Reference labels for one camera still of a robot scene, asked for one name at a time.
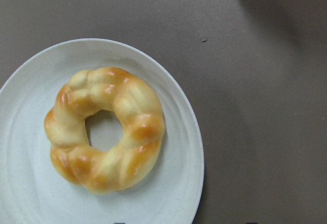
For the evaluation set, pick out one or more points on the glazed twisted donut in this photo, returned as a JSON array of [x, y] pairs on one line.
[[137, 108]]

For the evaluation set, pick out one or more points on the white round plate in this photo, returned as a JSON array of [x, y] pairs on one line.
[[32, 191]]

